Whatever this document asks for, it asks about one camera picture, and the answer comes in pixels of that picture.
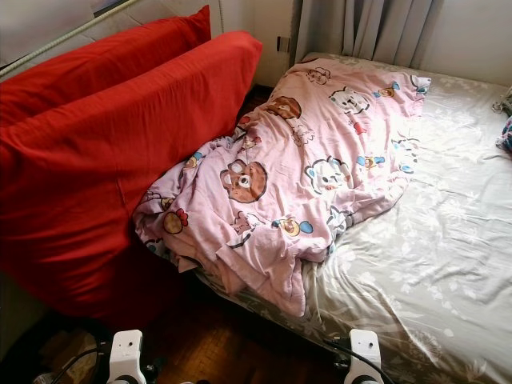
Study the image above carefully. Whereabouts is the bed with beige floral sheet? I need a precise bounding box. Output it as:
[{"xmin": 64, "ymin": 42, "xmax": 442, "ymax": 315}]
[{"xmin": 184, "ymin": 52, "xmax": 512, "ymax": 384}]

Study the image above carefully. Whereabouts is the black round bin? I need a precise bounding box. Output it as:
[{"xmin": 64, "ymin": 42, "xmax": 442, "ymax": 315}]
[{"xmin": 12, "ymin": 316, "xmax": 121, "ymax": 384}]

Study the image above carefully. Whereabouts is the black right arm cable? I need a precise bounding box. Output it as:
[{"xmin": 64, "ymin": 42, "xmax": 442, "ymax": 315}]
[{"xmin": 324, "ymin": 336, "xmax": 397, "ymax": 384}]

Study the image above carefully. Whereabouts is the brown cardboard scrap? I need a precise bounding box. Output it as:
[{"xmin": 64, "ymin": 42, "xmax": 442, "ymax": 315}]
[{"xmin": 40, "ymin": 330, "xmax": 97, "ymax": 384}]

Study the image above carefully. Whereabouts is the pink cartoon print blanket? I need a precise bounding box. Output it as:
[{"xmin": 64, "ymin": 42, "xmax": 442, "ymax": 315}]
[{"xmin": 132, "ymin": 58, "xmax": 431, "ymax": 317}]

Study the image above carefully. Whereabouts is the red white blue striped bolster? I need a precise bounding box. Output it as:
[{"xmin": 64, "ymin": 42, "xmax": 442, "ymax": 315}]
[{"xmin": 496, "ymin": 114, "xmax": 512, "ymax": 154}]

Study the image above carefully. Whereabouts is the grey curtain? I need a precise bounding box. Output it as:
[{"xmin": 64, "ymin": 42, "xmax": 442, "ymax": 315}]
[{"xmin": 296, "ymin": 0, "xmax": 441, "ymax": 69}]

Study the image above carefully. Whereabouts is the large red cushion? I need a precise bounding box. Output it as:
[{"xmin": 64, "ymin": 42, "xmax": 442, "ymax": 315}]
[
  {"xmin": 0, "ymin": 6, "xmax": 213, "ymax": 129},
  {"xmin": 0, "ymin": 30, "xmax": 263, "ymax": 321}
]

